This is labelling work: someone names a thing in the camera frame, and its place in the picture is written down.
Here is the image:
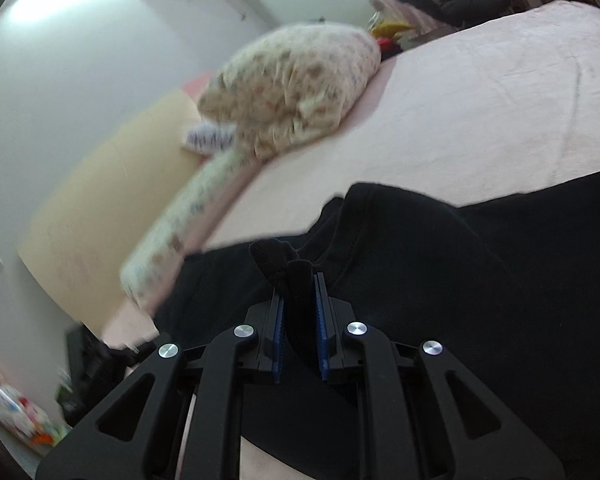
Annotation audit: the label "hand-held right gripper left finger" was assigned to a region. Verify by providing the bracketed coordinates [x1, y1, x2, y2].
[35, 290, 287, 480]

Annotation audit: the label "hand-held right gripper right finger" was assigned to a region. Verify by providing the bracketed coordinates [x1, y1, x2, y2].
[312, 272, 566, 480]

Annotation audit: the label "black pants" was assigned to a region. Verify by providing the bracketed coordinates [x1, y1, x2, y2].
[152, 167, 600, 480]

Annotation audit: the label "colourful toy pile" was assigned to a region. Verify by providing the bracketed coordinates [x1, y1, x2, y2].
[0, 360, 73, 448]

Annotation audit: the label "bear print pillow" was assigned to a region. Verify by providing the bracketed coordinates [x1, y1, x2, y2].
[120, 152, 261, 311]

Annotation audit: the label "cream and pink headboard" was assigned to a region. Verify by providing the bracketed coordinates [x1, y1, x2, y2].
[17, 72, 216, 321]

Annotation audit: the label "purple print pillow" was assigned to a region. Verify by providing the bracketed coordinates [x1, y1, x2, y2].
[180, 122, 237, 153]

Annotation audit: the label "rolled bear print quilt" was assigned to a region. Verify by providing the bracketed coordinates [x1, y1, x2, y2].
[197, 22, 382, 161]

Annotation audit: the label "yellow plush toy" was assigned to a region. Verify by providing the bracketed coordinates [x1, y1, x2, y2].
[372, 17, 411, 38]

